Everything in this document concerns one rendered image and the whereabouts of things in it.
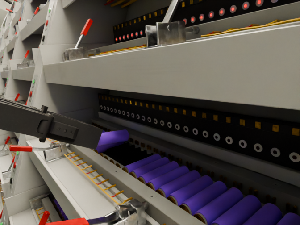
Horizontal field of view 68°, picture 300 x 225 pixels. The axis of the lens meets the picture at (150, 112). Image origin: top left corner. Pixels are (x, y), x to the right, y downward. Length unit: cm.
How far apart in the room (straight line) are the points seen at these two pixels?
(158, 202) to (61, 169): 22
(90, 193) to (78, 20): 48
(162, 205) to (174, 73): 14
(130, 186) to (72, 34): 48
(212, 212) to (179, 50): 16
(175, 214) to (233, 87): 14
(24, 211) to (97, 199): 41
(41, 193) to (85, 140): 42
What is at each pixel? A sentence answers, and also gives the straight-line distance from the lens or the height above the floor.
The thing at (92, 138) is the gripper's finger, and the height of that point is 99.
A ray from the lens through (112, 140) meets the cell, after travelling 33.
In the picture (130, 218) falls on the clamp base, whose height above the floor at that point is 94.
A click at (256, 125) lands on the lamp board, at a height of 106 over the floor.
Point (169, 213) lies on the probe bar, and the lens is 24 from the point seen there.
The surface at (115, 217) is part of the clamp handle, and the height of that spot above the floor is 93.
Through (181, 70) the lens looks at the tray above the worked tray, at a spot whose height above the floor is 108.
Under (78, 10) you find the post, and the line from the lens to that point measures 69.
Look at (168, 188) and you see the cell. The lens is 29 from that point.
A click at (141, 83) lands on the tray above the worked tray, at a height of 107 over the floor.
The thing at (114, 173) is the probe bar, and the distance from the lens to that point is 32.
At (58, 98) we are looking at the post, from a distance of 65.
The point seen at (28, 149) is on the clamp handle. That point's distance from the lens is 47.
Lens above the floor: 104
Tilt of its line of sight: level
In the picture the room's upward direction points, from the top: 13 degrees clockwise
